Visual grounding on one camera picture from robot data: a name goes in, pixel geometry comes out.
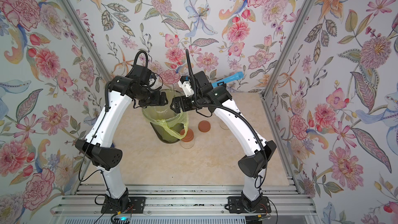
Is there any blue toy microphone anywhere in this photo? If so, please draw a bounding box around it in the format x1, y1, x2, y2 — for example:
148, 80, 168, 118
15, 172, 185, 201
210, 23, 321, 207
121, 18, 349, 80
211, 72, 244, 88

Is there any black mesh waste bin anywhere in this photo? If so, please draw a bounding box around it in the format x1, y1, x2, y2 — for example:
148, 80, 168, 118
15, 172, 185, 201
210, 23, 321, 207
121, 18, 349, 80
142, 89, 190, 144

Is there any clear plastic rice jar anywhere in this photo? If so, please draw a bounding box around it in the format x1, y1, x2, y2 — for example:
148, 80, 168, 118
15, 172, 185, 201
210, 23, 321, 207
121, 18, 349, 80
219, 120, 229, 130

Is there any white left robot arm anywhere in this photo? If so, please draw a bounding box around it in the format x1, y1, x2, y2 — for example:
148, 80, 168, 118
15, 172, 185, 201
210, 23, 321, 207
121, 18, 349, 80
75, 50, 168, 212

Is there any closed jar brown lid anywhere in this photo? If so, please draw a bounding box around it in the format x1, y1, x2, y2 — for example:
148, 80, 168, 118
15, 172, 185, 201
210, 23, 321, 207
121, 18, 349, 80
180, 128, 195, 149

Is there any aluminium corner post left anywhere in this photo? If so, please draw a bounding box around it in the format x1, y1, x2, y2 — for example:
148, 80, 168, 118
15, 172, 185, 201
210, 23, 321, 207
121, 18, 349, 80
59, 0, 112, 82

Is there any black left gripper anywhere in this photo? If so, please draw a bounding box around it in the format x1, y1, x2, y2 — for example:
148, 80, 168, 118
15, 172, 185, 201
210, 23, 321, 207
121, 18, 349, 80
134, 86, 170, 109

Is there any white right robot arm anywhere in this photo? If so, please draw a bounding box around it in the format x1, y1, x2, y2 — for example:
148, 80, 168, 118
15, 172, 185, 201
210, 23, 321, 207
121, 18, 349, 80
171, 50, 277, 213

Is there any aluminium corner post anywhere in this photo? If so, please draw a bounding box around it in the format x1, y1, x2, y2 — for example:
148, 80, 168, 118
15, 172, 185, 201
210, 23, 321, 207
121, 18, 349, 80
262, 0, 315, 101
59, 0, 112, 82

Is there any aluminium corner post right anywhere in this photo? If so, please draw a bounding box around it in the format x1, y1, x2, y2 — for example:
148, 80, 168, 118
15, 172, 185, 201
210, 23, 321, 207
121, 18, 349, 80
262, 0, 315, 101

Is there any green plastic bin liner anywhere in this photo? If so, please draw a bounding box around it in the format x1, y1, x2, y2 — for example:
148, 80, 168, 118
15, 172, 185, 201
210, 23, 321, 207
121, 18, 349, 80
142, 89, 190, 141

